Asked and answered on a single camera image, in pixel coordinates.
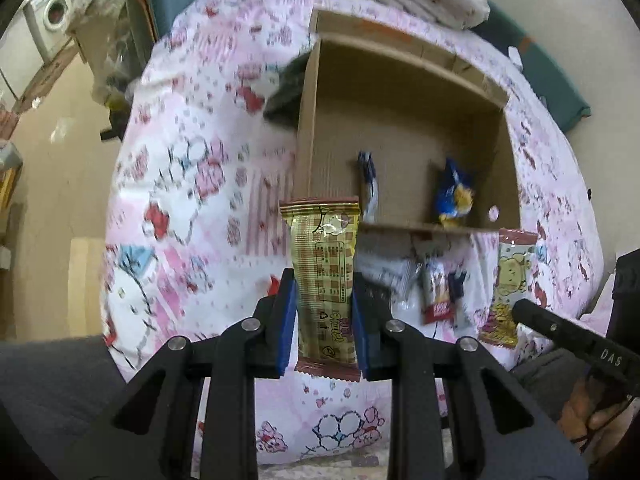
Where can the person's left leg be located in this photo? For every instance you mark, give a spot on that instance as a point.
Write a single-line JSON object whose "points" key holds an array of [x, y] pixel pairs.
{"points": [[50, 400]]}

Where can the yellow checkered bear snack packet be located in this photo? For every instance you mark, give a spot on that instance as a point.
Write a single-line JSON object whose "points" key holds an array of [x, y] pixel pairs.
{"points": [[507, 285], [322, 270]]}

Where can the person's right hand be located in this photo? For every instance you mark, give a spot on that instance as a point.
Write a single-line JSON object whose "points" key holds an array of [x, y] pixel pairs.
{"points": [[590, 410]]}

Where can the blue and yellow chip bag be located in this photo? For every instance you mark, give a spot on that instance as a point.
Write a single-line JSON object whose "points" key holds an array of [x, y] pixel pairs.
{"points": [[455, 195]]}

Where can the brown cardboard box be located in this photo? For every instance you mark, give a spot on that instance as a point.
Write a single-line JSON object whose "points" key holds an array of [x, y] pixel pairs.
{"points": [[400, 125]]}

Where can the light wooden board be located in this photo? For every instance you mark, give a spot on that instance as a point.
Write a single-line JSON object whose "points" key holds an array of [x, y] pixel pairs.
{"points": [[87, 285]]}

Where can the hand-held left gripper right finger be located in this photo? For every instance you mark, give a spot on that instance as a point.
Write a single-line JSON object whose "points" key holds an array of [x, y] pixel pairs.
{"points": [[362, 330]]}

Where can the pile of clear plastic bags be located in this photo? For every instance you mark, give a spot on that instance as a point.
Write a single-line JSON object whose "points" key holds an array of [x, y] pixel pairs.
{"points": [[107, 55]]}

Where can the white cartoon snack packet red base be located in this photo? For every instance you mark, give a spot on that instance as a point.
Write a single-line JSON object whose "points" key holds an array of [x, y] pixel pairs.
{"points": [[436, 295]]}

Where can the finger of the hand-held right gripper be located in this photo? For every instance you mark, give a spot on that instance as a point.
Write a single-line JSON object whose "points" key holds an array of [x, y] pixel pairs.
{"points": [[550, 329]]}

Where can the person's leg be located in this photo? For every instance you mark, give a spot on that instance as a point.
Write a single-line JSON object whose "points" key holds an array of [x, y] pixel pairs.
{"points": [[50, 400], [542, 375]]}

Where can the white washing machine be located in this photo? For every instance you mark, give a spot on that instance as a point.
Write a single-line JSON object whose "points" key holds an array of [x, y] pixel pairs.
{"points": [[52, 15]]}

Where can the person's right leg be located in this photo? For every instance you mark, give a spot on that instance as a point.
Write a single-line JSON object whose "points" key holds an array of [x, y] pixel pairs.
{"points": [[542, 375]]}

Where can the pink cartoon printed blanket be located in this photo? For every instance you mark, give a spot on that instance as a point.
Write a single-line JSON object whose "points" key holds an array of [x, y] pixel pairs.
{"points": [[200, 210]]}

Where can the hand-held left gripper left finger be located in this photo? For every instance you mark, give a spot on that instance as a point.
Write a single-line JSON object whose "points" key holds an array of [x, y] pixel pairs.
{"points": [[287, 320]]}

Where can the navy and white snack packet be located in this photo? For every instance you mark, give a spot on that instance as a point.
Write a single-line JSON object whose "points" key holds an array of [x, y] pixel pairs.
{"points": [[369, 190]]}

